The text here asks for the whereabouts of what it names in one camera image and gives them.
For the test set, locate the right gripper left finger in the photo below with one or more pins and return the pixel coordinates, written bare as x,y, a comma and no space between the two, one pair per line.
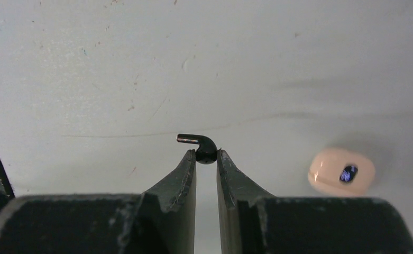
159,220

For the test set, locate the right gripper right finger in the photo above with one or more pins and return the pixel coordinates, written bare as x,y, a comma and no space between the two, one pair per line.
252,220

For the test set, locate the black earbud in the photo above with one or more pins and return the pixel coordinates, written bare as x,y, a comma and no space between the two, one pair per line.
207,150

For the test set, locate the pink earbud charging case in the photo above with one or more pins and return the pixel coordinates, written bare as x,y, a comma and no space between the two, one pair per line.
340,172

